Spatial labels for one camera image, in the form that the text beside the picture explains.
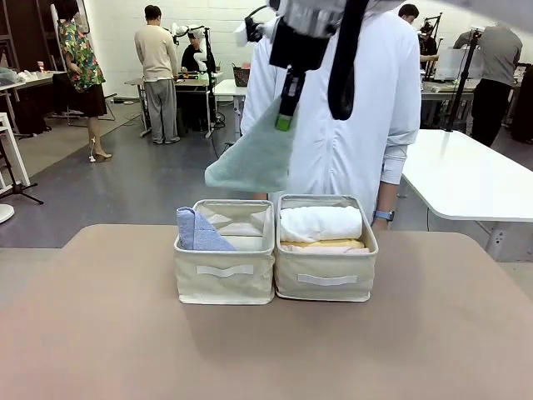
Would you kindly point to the grey-green cone-folded towel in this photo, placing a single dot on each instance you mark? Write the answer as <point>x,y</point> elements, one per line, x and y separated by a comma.
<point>254,162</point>

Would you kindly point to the dark woven basket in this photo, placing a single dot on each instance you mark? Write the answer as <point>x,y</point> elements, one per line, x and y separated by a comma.
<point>240,76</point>

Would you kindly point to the black floor stand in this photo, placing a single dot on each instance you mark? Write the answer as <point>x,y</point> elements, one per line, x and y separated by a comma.
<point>16,183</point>

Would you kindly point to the person in white hoodie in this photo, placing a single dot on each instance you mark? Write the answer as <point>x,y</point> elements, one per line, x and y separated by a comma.
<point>366,104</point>

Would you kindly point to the grey background workbench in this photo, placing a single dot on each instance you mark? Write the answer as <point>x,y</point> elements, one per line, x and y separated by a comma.
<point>187,83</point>

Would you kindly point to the pink towel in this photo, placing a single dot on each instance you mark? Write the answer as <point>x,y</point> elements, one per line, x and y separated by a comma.
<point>329,251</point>

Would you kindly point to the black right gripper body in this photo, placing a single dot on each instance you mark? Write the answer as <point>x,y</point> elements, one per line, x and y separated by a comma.
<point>297,46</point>

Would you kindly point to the black camera tripod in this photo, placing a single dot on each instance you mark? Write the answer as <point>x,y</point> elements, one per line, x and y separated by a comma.
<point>462,79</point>

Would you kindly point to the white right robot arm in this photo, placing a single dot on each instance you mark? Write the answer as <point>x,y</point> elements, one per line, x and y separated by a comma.
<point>308,12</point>

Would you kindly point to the woman in floral shirt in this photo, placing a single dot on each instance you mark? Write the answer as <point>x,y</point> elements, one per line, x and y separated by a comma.
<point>81,62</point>

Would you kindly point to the man in beige shirt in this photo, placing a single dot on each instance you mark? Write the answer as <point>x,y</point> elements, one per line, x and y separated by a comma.
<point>157,71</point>

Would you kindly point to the blue cone-folded towel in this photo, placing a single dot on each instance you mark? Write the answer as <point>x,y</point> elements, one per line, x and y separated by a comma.
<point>200,233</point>

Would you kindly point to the person's left hand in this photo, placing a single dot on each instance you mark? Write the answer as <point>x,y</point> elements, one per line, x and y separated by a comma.
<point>381,225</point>

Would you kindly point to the man in grey sweater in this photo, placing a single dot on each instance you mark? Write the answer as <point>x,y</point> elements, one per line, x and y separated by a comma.
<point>495,75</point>

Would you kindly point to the blue wrist watch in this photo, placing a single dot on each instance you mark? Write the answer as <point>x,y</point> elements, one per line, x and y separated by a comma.
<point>384,215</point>

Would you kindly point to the white towel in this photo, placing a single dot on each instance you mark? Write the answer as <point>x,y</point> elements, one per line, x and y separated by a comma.
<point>320,223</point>

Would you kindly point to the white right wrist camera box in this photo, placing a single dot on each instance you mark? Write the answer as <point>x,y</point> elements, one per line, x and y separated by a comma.
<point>250,33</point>

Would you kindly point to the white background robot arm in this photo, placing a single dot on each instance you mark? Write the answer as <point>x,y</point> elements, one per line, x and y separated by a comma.
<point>185,31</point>

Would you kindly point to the white table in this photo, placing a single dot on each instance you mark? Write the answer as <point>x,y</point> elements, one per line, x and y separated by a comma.
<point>462,175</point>

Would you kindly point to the white round stand base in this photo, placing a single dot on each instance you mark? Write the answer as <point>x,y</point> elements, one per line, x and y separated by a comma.
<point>5,213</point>

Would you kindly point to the beige fabric bin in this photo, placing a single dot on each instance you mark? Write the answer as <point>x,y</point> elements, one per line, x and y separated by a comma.
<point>329,277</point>
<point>225,271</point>

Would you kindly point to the yellow towel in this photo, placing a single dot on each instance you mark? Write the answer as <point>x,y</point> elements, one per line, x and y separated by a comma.
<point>320,243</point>

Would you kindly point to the person's left forearm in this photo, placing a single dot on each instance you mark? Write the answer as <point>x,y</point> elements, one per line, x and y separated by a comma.
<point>389,196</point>

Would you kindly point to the seated person in black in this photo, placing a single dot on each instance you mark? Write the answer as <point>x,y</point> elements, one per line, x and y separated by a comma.
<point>195,58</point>

